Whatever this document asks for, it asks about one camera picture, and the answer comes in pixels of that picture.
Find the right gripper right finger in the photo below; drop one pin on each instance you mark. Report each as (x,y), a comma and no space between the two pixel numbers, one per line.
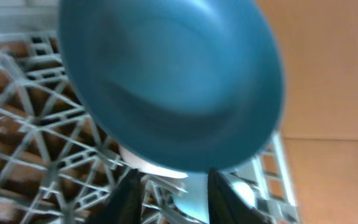
(225,206)

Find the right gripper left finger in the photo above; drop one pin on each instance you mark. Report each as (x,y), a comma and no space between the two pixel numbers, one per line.
(125,203)

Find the light blue plastic cup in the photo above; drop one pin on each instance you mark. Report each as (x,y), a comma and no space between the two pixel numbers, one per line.
(194,202)

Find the dark blue plate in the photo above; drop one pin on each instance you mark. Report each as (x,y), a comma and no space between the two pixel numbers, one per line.
(187,85)

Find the grey dishwasher rack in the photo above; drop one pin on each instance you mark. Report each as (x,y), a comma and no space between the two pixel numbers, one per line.
(58,166)

